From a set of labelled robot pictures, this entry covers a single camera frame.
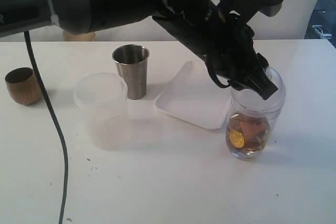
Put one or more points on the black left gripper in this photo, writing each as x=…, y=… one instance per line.
x=226, y=48

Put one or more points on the clear dome shaker lid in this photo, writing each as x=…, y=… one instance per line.
x=273, y=95

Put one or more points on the clear plastic shaker cup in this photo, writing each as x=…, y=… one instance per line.
x=248, y=157

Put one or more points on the stainless steel cup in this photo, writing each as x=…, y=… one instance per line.
x=132, y=65

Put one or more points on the translucent plastic container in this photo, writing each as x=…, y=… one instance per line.
x=102, y=101

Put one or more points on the brown wooden cup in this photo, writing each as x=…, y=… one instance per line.
x=22, y=86

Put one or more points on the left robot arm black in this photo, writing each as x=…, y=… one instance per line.
x=85, y=16

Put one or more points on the white rectangular tray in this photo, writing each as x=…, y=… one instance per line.
x=193, y=97

